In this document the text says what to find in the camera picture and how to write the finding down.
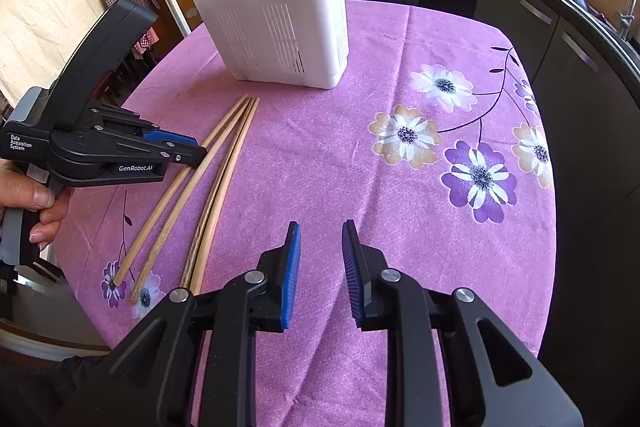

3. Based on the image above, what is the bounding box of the wooden chopstick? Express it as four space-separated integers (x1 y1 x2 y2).
130 96 257 305
180 98 258 293
189 98 262 295
111 94 251 289

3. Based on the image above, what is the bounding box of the person's dark clothing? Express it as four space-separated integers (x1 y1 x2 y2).
0 354 118 427

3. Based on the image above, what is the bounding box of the person's left hand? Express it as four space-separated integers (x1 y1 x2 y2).
0 159 73 254

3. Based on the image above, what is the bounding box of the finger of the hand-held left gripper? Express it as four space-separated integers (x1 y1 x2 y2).
90 103 198 148
117 143 208 168

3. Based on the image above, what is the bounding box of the tall steel faucet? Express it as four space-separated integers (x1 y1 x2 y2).
617 0 640 40

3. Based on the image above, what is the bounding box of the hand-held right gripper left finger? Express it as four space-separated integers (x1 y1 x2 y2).
57 222 303 427

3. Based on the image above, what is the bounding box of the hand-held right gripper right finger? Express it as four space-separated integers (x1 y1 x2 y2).
341 219 583 427

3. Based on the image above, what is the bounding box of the white hanging sheet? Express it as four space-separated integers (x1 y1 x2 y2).
0 0 108 108

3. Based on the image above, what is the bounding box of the white plastic utensil holder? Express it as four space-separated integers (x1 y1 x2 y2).
177 0 349 90

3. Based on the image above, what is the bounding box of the pink floral tablecloth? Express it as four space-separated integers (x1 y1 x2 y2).
65 0 558 427

